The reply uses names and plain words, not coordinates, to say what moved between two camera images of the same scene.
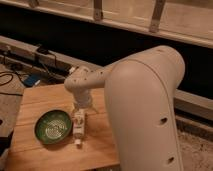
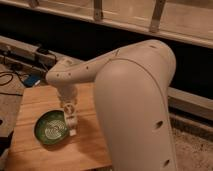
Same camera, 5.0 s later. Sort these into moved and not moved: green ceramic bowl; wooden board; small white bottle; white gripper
Moved: small white bottle; white gripper
Not moved: wooden board; green ceramic bowl
